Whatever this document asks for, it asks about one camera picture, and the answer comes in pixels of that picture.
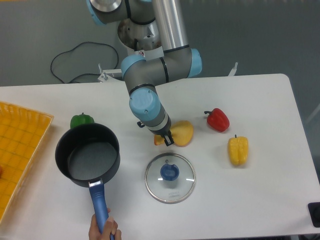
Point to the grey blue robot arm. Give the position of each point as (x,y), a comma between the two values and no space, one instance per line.
(143,102)

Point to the person's hand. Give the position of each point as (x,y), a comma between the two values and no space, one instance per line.
(110,229)

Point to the yellow toy bell pepper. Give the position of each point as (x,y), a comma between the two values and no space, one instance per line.
(238,150)

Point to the red toy bell pepper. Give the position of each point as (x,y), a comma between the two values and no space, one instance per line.
(217,119)

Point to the yellow plastic basket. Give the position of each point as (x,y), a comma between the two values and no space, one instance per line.
(21,133)

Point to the black device at table edge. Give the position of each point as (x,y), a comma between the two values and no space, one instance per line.
(314,211)

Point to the black saucepan blue handle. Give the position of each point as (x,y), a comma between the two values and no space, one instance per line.
(89,155)

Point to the green toy bell pepper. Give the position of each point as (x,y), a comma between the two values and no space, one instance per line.
(81,119)

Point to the glass lid blue knob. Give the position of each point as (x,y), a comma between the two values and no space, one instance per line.
(170,178)

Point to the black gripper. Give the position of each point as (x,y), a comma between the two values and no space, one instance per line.
(159,128)

